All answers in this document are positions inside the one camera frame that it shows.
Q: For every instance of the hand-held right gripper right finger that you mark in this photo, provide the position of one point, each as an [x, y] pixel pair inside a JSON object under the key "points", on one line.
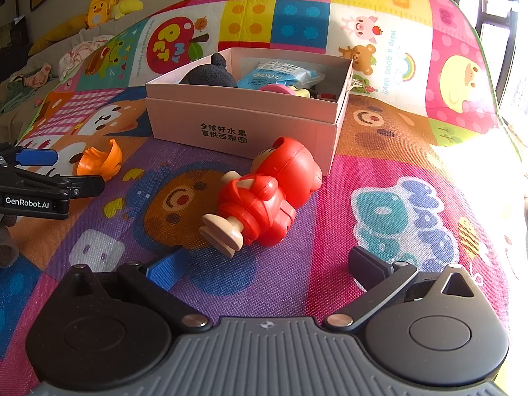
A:
{"points": [[365, 266]]}

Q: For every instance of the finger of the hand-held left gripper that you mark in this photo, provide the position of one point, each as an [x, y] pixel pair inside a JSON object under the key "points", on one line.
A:
{"points": [[82, 185], [37, 156]]}

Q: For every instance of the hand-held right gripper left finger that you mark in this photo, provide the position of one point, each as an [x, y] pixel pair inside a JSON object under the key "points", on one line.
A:
{"points": [[165, 268]]}

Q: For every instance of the orange plastic toy piece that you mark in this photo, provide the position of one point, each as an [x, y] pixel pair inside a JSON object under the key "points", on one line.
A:
{"points": [[103, 161]]}

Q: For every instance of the red toy figure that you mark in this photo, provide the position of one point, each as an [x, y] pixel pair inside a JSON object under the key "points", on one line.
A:
{"points": [[264, 198]]}

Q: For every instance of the pink cardboard box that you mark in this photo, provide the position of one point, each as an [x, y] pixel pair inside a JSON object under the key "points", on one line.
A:
{"points": [[247, 132]]}

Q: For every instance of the black plush toy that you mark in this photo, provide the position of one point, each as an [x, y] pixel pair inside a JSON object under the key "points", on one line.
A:
{"points": [[210, 76]]}

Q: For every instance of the yellow and pink cake toy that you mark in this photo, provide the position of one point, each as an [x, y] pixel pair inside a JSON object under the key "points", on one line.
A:
{"points": [[276, 89]]}

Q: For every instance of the blue face mask packet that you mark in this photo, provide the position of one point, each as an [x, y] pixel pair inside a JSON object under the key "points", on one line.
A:
{"points": [[268, 76]]}

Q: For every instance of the green cloth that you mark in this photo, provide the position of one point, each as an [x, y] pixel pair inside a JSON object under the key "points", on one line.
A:
{"points": [[16, 95]]}

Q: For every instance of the small pink cloth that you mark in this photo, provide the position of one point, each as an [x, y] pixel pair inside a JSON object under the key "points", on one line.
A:
{"points": [[37, 76]]}

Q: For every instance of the pink and white cloth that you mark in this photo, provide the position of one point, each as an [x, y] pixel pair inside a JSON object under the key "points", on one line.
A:
{"points": [[78, 55]]}

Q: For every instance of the long yellow plush pillow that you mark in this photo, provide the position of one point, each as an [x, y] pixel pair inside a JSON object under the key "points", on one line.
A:
{"points": [[57, 33]]}

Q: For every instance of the colourful cartoon play mat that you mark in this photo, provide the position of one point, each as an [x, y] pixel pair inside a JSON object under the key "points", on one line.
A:
{"points": [[412, 140]]}

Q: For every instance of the yellow duck plush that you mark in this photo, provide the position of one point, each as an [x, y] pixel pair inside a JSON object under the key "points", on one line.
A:
{"points": [[99, 12]]}

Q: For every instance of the window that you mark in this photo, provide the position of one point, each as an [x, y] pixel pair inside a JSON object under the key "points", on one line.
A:
{"points": [[493, 16]]}

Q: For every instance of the small dark picture frame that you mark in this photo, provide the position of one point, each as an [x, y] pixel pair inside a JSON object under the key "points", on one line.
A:
{"points": [[9, 4]]}

